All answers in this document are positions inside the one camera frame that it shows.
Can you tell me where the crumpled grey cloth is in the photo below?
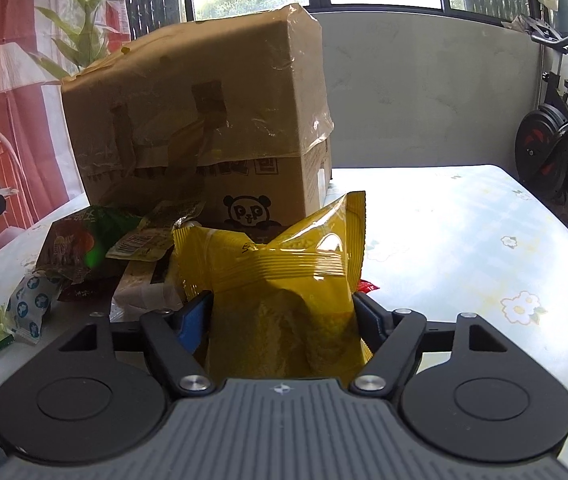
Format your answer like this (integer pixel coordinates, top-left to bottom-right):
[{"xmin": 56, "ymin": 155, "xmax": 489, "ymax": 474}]
[{"xmin": 510, "ymin": 14, "xmax": 541, "ymax": 32}]

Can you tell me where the blue white small packet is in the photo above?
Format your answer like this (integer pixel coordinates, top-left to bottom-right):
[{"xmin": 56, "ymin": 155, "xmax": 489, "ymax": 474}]
[{"xmin": 6, "ymin": 274, "xmax": 63, "ymax": 345}]

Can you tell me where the printed red curtain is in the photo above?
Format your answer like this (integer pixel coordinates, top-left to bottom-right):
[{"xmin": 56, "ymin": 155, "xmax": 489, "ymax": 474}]
[{"xmin": 0, "ymin": 0, "xmax": 132, "ymax": 266}]

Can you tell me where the white flat snack packet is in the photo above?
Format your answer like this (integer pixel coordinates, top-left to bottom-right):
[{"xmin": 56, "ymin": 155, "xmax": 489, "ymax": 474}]
[{"xmin": 110, "ymin": 256, "xmax": 185, "ymax": 322}]

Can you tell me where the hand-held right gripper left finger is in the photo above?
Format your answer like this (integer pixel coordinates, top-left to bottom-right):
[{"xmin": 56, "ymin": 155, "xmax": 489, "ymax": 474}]
[{"xmin": 58, "ymin": 290, "xmax": 215, "ymax": 396}]

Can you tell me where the floral white tablecloth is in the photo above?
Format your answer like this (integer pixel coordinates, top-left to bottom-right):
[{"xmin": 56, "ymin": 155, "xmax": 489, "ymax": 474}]
[{"xmin": 0, "ymin": 162, "xmax": 568, "ymax": 480}]

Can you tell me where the green red snack packet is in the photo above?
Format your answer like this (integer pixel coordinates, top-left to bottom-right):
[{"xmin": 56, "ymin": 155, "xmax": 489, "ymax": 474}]
[{"xmin": 36, "ymin": 206, "xmax": 143, "ymax": 282}]

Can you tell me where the light green snack packet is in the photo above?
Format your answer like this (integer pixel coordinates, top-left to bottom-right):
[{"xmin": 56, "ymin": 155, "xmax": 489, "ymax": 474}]
[{"xmin": 106, "ymin": 199, "xmax": 205, "ymax": 262}]

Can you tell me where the dark red snack packet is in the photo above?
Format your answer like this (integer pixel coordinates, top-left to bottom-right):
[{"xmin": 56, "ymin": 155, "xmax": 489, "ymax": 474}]
[{"xmin": 58, "ymin": 279, "xmax": 115, "ymax": 304}]

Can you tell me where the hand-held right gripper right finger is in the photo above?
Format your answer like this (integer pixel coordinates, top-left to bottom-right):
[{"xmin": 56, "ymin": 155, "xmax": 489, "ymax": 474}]
[{"xmin": 348, "ymin": 290, "xmax": 513, "ymax": 396}]

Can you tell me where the yellow snack bag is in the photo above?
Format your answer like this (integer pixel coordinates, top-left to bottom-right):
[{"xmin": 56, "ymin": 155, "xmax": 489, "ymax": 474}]
[{"xmin": 172, "ymin": 190, "xmax": 375, "ymax": 386}]

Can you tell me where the brown cardboard box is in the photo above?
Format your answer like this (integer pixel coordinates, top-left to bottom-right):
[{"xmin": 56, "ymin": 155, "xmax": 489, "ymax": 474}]
[{"xmin": 60, "ymin": 2, "xmax": 335, "ymax": 243}]

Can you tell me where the black exercise bike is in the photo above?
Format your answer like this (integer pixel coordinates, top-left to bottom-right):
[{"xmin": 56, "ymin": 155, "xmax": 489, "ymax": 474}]
[{"xmin": 514, "ymin": 12, "xmax": 568, "ymax": 243}]

